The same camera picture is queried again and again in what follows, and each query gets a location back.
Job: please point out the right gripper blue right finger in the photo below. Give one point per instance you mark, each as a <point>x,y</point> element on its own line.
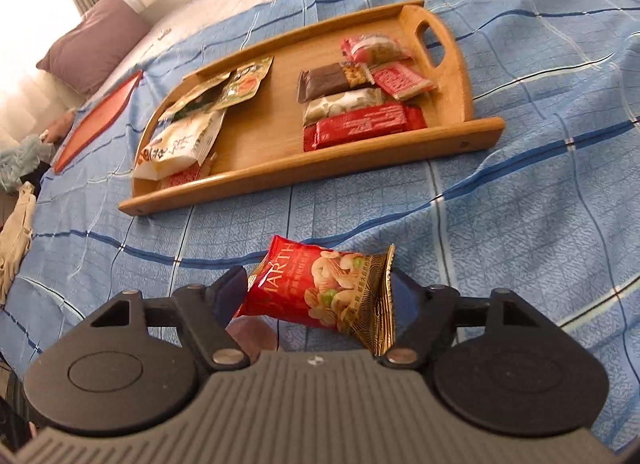
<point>409,300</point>

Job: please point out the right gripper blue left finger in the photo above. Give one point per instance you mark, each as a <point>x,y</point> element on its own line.
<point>226,295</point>

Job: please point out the red nut snack bag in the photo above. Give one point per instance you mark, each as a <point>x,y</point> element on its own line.
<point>345,292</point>

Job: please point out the red square cracker packet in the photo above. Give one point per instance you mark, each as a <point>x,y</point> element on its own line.
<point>192,173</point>

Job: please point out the white flower cake packet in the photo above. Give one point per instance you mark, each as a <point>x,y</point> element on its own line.
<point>180,145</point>

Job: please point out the long red snack bar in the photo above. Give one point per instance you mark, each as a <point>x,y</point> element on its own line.
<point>366,123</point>

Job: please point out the white gold dotted snack packet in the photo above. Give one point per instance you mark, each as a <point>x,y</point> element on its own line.
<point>335,105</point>

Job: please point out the yellow spicy strip packet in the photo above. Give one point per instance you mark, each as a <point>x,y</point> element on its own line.
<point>244,84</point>

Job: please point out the small red cracker packet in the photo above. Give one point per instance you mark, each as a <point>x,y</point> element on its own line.
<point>399,81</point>

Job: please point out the brown peanut snack packet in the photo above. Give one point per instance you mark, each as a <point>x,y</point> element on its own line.
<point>332,79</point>

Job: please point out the pink white pastry packet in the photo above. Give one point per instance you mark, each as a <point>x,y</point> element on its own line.
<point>373,49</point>

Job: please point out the wooden serving tray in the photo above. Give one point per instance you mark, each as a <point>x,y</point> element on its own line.
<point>379,87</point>

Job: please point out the green snack packet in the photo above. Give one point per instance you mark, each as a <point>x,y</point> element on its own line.
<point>208,98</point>

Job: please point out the red plastic tray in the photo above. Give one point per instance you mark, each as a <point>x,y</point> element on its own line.
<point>96,122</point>

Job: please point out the light blue cloth bundle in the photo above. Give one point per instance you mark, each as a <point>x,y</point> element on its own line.
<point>31,156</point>

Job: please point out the purple pillow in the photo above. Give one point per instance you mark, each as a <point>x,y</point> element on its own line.
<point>84,57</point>

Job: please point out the blue plaid bed sheet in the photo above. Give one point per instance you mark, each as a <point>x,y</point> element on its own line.
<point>551,212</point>

